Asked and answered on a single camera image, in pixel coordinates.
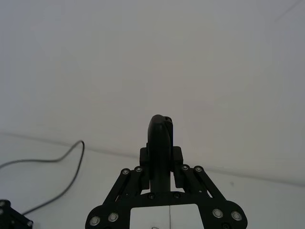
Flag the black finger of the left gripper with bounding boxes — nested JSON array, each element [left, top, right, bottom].
[[0, 199, 34, 229]]

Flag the white table cloth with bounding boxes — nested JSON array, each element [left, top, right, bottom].
[[0, 132, 305, 229]]

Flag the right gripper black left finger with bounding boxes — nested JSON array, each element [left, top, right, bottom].
[[102, 114, 171, 207]]

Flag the thin grey cable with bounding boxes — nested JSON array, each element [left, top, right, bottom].
[[0, 140, 85, 215]]

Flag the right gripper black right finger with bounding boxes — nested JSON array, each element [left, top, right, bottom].
[[165, 115, 230, 203]]

